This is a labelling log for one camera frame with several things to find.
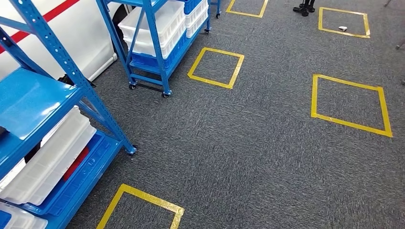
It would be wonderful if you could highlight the blue wheeled shelf rack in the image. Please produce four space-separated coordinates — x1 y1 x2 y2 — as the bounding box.
96 0 222 99

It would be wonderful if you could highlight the red part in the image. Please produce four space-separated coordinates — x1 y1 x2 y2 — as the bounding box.
63 146 90 181

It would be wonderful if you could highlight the blue metal shelf rack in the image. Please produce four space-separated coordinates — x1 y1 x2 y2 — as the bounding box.
0 0 138 229

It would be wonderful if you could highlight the blue plastic bin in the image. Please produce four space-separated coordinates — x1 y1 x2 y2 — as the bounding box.
22 131 107 217
130 30 188 71

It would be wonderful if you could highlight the yellow floor tape square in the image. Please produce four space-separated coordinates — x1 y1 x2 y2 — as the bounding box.
96 183 185 229

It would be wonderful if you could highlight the black tripod stand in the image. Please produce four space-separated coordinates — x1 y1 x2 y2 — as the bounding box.
292 0 316 17

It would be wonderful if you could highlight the white car red stripe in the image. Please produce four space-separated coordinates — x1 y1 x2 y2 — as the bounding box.
0 0 129 83

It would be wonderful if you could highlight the steel frame table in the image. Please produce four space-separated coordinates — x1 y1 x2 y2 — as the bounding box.
383 0 405 51

